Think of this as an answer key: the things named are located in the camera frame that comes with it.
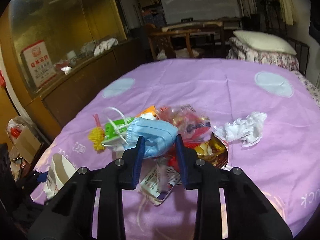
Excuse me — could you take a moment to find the purple bed sheet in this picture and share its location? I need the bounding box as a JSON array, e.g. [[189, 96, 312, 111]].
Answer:
[[36, 59, 319, 235]]

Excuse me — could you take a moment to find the white cloth in cabinet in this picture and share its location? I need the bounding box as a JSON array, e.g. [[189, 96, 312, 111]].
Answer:
[[93, 37, 118, 56]]

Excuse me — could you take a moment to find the wooden chair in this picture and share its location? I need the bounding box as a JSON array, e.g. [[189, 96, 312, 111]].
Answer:
[[146, 28, 204, 61]]

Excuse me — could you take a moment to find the yellow tassel ornament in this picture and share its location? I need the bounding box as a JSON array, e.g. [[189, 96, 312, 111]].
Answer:
[[88, 114, 105, 153]]

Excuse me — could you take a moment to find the white pillow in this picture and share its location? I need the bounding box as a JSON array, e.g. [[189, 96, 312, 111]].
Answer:
[[233, 30, 297, 56]]

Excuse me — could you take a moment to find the floral folded quilt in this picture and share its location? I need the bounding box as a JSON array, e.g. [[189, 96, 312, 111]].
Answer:
[[227, 37, 299, 71]]

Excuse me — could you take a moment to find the gold foil wrapper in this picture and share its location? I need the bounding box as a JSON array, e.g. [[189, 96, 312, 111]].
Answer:
[[194, 133, 228, 168]]

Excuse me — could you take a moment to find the blue face mask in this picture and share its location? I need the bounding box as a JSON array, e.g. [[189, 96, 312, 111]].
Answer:
[[125, 117, 178, 159]]

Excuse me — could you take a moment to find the red snack wrapper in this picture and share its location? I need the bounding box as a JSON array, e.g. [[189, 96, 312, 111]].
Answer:
[[157, 105, 211, 142]]

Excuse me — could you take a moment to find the medicine box leaflet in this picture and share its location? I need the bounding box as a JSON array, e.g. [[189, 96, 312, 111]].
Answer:
[[139, 159, 181, 206]]

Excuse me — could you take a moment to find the wooden glass cabinet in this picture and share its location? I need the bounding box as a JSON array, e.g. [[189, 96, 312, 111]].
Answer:
[[1, 0, 143, 139]]

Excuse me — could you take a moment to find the white paper cup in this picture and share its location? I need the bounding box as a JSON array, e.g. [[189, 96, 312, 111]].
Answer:
[[43, 153, 76, 200]]

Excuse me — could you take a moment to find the white tissue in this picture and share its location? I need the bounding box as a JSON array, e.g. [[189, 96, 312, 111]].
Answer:
[[213, 112, 267, 147]]

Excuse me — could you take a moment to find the white red labelled box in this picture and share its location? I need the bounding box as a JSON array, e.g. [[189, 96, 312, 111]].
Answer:
[[22, 40, 56, 88]]

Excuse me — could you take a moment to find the green carton box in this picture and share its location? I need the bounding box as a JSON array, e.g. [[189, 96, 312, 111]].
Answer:
[[101, 118, 135, 148]]

